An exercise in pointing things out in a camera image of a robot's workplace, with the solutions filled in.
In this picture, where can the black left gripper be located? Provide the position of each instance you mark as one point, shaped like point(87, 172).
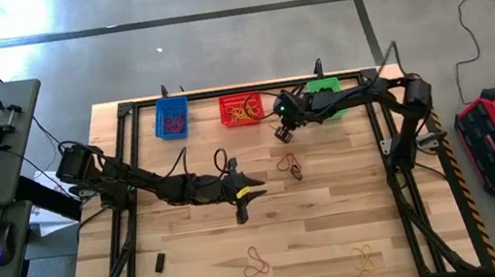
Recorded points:
point(216, 192)

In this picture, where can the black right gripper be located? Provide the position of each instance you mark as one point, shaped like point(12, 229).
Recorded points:
point(287, 122)

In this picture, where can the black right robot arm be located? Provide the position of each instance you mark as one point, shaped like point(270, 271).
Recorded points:
point(359, 94)

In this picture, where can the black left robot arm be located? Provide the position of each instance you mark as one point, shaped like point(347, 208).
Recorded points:
point(146, 183)

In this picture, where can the black wide rubber band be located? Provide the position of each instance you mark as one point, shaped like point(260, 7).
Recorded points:
point(297, 173)

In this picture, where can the red plastic basket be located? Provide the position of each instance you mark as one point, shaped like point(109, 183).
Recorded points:
point(228, 123)

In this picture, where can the green plastic basket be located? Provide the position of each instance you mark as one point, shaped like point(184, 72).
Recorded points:
point(323, 85)

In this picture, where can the blue plastic basket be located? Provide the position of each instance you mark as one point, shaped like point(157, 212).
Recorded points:
point(161, 136)

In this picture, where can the black clip lower left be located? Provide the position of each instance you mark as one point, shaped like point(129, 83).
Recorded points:
point(160, 262)

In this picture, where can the white paper sheet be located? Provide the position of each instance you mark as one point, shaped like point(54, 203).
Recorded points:
point(48, 183)

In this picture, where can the black yellow hazard strip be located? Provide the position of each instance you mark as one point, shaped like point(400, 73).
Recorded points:
point(472, 208)

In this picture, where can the black computer mouse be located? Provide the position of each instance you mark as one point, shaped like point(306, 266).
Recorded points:
point(0, 244)

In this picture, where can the black frame clamp post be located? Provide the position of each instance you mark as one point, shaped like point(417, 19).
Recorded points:
point(318, 68)
point(164, 92)

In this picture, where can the black aluminium table frame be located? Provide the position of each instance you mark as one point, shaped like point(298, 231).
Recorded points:
point(202, 95)

